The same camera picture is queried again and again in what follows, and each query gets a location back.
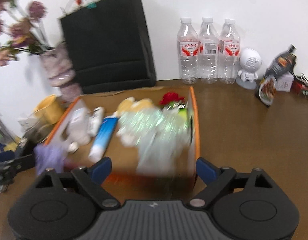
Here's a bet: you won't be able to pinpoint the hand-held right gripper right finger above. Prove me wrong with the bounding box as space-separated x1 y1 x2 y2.
188 157 274 208

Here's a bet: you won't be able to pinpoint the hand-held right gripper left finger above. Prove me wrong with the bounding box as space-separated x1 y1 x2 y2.
34 157 120 209

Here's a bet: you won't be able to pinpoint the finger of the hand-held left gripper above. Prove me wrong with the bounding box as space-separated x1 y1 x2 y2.
0 151 17 180

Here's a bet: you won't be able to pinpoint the blue and white tube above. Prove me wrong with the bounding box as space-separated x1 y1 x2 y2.
88 117 119 163

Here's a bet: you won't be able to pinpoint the orange cardboard box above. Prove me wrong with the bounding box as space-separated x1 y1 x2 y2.
42 85 201 188

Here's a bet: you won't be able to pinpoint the purple cloth pouch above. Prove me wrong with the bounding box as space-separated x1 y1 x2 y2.
34 144 67 176

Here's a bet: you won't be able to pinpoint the white plastic container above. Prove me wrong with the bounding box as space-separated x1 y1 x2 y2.
67 107 92 146

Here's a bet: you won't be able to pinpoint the white spray bottle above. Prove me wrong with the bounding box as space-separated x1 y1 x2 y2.
88 107 105 137

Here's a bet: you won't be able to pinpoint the iridescent sheer pouch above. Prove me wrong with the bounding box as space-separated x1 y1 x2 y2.
118 107 192 176

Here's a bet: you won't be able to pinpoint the green packet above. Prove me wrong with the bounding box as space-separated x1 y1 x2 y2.
163 102 192 128

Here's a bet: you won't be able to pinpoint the yellow and white plush toy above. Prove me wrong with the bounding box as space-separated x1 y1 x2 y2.
116 97 157 147

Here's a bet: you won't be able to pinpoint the wooden desktop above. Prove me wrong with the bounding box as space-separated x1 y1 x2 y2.
0 79 308 240

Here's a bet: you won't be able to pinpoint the black power adapter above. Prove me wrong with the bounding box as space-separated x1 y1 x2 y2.
15 139 36 171

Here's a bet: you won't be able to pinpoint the clear container with colourful items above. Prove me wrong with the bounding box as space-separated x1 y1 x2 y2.
0 109 20 153

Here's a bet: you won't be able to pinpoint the clear glass jar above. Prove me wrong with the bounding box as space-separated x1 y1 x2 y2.
18 112 54 143

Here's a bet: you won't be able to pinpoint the red artificial flower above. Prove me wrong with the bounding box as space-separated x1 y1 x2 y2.
158 92 186 106

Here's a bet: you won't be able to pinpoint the purple textured vase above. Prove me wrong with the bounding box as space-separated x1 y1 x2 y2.
39 43 82 103

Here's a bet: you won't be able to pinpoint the white robot speaker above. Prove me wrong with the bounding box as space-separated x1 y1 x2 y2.
236 48 263 89

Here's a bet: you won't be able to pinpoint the clear water bottle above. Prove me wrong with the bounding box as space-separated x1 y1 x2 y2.
218 18 241 84
198 17 219 84
177 17 199 84

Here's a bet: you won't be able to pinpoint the white tin box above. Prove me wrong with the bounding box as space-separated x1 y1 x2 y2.
275 71 294 92

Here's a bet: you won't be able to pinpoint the black sauce pouch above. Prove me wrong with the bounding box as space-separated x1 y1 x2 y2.
255 44 298 108

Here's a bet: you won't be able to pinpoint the black paper bag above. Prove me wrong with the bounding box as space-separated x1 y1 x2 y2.
59 0 157 95

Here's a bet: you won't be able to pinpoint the dark red box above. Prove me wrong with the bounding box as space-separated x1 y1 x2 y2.
293 73 308 97

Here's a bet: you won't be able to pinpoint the dried pink flowers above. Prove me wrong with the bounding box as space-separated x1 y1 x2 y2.
0 0 55 67

